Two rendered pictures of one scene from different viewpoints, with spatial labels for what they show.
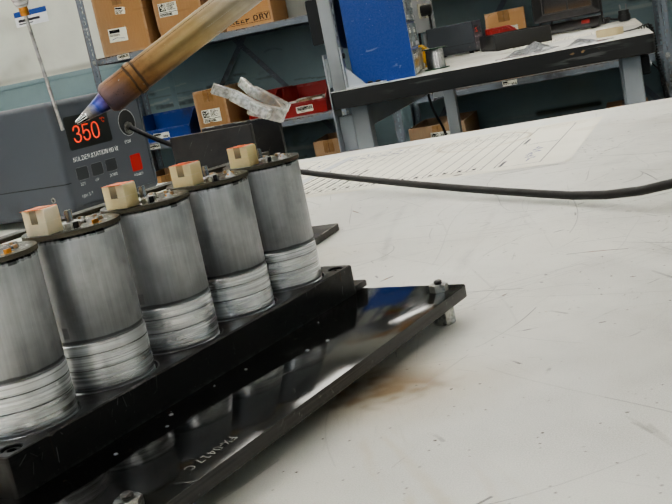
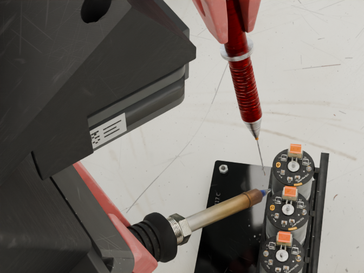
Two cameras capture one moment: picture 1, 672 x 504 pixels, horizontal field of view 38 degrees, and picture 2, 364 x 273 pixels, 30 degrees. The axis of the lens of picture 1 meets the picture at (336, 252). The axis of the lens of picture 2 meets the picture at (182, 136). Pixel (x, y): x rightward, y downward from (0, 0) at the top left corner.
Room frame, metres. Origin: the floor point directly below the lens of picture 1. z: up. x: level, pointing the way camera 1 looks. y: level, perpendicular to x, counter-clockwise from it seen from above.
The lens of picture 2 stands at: (0.38, -0.02, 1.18)
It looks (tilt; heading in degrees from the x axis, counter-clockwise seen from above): 60 degrees down; 167
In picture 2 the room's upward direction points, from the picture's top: 11 degrees counter-clockwise
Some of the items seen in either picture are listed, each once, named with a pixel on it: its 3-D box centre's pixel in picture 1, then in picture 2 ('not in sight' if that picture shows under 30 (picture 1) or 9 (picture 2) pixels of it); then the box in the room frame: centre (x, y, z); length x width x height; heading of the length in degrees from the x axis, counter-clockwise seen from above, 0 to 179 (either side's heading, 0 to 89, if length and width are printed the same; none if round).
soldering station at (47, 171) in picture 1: (42, 161); not in sight; (0.86, 0.23, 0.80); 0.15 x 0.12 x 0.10; 61
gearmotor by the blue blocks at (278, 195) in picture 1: (275, 234); not in sight; (0.32, 0.02, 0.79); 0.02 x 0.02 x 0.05
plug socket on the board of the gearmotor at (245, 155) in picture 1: (244, 155); not in sight; (0.31, 0.02, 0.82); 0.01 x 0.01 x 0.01; 56
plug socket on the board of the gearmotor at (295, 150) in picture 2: not in sight; (295, 153); (0.22, 0.08, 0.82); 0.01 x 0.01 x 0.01; 56
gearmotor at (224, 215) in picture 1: (224, 257); not in sight; (0.30, 0.03, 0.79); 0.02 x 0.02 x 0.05
